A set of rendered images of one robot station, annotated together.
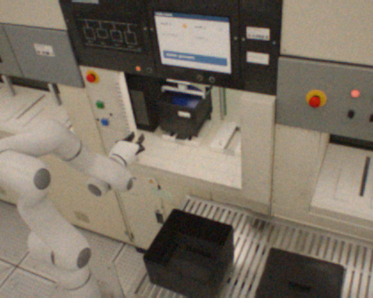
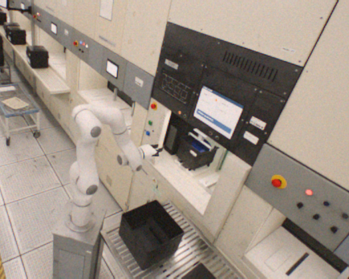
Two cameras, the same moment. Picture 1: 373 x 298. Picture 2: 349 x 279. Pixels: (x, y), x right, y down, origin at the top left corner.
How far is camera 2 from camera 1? 0.16 m
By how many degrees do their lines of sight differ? 22
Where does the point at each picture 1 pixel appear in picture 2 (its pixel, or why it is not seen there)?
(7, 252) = (63, 175)
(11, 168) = (85, 117)
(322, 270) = not seen: outside the picture
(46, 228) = (83, 160)
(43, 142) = (108, 116)
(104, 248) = (109, 205)
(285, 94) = (258, 169)
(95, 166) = (126, 146)
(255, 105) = (235, 165)
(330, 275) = not seen: outside the picture
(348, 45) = (317, 157)
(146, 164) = (157, 169)
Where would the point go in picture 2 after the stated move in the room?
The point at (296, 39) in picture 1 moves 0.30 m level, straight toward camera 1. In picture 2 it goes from (281, 137) to (258, 161)
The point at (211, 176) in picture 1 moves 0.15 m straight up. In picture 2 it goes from (189, 197) to (195, 182)
